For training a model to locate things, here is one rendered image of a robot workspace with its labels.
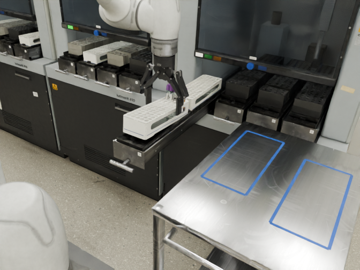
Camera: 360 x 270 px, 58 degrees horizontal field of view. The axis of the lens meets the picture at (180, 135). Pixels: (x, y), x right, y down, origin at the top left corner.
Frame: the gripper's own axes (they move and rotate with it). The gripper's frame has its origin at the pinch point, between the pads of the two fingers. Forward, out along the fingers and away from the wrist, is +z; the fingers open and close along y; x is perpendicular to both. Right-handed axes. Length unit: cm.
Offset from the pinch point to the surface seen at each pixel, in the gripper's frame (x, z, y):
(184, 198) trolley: -34.8, 5.1, 29.8
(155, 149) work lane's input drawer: -15.2, 8.7, 6.8
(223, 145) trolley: -4.5, 5.1, 27.7
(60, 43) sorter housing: 38, 1, -99
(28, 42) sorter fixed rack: 33, 3, -122
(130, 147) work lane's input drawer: -21.5, 6.4, 1.0
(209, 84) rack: 32.7, 1.0, 3.2
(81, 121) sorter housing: 29, 44, -79
